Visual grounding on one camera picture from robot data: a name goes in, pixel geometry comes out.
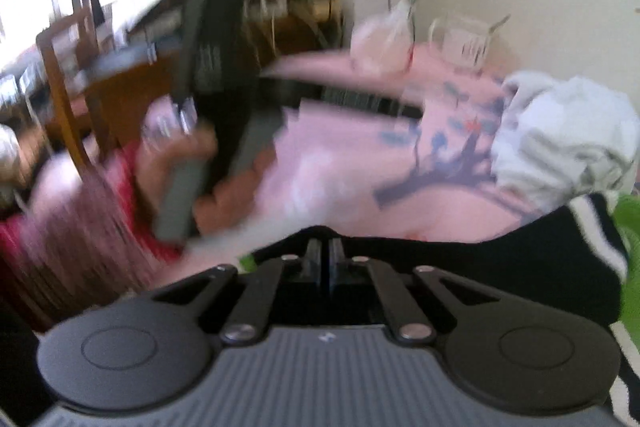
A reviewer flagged white plastic bag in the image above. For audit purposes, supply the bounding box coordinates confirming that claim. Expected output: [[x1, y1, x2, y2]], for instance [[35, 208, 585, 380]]
[[350, 0, 418, 75]]

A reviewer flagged person's left forearm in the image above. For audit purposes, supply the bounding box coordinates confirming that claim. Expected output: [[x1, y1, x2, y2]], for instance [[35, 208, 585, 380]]
[[0, 139, 191, 333]]

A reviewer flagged white cloth pile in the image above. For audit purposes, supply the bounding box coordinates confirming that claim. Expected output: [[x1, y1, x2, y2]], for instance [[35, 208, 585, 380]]
[[492, 71, 640, 212]]

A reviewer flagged wooden chair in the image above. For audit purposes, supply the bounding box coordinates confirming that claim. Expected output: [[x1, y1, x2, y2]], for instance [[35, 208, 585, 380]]
[[36, 0, 118, 180]]

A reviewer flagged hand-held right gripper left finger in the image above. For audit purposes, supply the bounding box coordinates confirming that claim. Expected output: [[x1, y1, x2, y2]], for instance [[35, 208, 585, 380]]
[[150, 238, 323, 348]]

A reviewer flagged wooden desk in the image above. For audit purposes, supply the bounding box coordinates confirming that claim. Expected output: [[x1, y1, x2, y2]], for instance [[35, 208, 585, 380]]
[[75, 44, 186, 158]]

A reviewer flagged pink printed bedsheet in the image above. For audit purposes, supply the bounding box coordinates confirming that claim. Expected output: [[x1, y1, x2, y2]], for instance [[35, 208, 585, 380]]
[[185, 47, 621, 268]]

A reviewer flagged black white striped cloth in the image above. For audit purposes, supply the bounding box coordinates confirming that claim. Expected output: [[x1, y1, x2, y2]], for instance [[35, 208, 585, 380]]
[[607, 322, 640, 423]]

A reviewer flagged black white-striped sock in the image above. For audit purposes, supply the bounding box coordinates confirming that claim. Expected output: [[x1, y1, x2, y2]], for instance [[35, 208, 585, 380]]
[[247, 193, 632, 333]]

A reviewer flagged green cloth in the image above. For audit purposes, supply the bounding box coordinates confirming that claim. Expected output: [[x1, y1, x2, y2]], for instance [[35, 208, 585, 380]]
[[607, 192, 640, 323]]

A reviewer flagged person's left hand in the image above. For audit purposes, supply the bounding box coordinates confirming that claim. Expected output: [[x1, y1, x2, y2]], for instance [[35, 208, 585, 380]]
[[134, 126, 279, 239]]

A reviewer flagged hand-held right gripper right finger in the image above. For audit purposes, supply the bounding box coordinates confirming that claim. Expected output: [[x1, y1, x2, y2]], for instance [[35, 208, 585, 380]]
[[327, 238, 481, 344]]

